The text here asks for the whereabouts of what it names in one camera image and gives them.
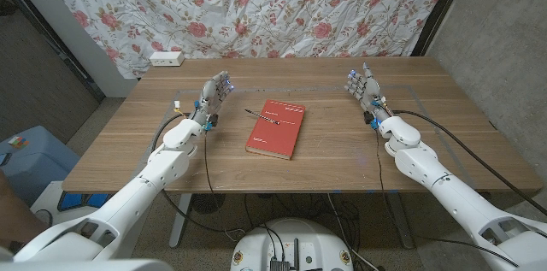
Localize person's leg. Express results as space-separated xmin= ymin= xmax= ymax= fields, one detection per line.
xmin=0 ymin=170 xmax=48 ymax=255

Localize white floor cable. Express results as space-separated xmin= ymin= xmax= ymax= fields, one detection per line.
xmin=326 ymin=193 xmax=379 ymax=271

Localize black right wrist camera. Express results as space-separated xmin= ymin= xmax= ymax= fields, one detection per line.
xmin=363 ymin=110 xmax=381 ymax=131

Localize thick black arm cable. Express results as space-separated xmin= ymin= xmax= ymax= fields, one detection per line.
xmin=392 ymin=109 xmax=547 ymax=216
xmin=151 ymin=112 xmax=249 ymax=236

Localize red notebook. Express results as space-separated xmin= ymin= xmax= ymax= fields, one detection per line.
xmin=244 ymin=98 xmax=307 ymax=161

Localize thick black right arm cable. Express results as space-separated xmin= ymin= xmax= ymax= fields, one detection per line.
xmin=392 ymin=109 xmax=547 ymax=216

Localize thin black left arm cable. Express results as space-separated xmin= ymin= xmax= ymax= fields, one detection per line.
xmin=203 ymin=128 xmax=247 ymax=242

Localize blue storage box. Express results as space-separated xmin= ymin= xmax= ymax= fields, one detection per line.
xmin=0 ymin=124 xmax=81 ymax=208

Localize black mechanical pencil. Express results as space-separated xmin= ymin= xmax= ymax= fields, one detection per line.
xmin=244 ymin=109 xmax=281 ymax=126

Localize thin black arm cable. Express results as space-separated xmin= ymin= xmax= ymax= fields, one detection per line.
xmin=203 ymin=128 xmax=247 ymax=242
xmin=374 ymin=129 xmax=411 ymax=242

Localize rubik's cube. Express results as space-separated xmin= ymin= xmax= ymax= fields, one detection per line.
xmin=8 ymin=135 xmax=30 ymax=149

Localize white power strip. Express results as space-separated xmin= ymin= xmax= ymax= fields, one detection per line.
xmin=149 ymin=50 xmax=185 ymax=68

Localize floral backdrop cloth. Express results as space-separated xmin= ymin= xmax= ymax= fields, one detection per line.
xmin=27 ymin=0 xmax=458 ymax=80

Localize black backdrop frame pole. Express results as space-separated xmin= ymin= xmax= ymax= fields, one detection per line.
xmin=410 ymin=0 xmax=473 ymax=57

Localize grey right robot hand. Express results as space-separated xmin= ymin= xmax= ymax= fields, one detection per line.
xmin=344 ymin=62 xmax=392 ymax=123

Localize grey table leg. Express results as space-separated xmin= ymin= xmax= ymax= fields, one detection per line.
xmin=168 ymin=192 xmax=193 ymax=250
xmin=386 ymin=191 xmax=415 ymax=250

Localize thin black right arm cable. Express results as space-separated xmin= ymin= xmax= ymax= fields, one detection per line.
xmin=374 ymin=129 xmax=411 ymax=242

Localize blue foot pedal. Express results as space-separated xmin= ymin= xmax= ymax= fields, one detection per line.
xmin=57 ymin=191 xmax=110 ymax=212

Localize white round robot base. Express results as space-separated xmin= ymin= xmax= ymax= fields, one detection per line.
xmin=230 ymin=218 xmax=355 ymax=271

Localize white robot torso edge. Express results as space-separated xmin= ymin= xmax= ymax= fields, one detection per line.
xmin=0 ymin=258 xmax=174 ymax=271

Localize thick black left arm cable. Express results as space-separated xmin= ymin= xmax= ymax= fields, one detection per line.
xmin=151 ymin=112 xmax=249 ymax=236

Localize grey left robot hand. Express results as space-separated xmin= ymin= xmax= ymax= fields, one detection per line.
xmin=194 ymin=70 xmax=235 ymax=127

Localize black round floor fan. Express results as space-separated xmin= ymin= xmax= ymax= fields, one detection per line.
xmin=191 ymin=193 xmax=226 ymax=215

